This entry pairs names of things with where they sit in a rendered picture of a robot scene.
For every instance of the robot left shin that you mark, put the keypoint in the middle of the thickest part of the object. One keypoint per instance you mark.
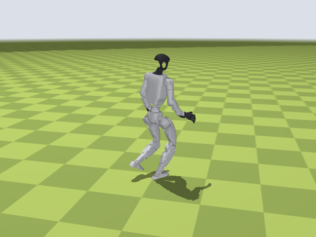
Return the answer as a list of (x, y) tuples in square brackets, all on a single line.
[(147, 152)]

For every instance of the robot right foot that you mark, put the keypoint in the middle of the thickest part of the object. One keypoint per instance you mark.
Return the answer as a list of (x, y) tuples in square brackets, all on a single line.
[(163, 174)]

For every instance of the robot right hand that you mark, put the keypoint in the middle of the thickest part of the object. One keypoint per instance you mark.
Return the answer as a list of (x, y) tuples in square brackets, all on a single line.
[(189, 116)]

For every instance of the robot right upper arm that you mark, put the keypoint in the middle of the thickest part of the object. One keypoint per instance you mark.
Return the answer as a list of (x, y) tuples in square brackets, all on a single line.
[(169, 83)]

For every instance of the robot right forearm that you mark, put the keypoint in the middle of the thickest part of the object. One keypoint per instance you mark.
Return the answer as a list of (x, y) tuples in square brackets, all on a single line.
[(176, 109)]

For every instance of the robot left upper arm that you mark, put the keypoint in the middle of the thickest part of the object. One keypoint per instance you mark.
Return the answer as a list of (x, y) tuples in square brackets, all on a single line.
[(144, 85)]

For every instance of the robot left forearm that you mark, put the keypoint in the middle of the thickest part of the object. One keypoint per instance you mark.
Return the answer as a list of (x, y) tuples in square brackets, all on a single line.
[(146, 104)]

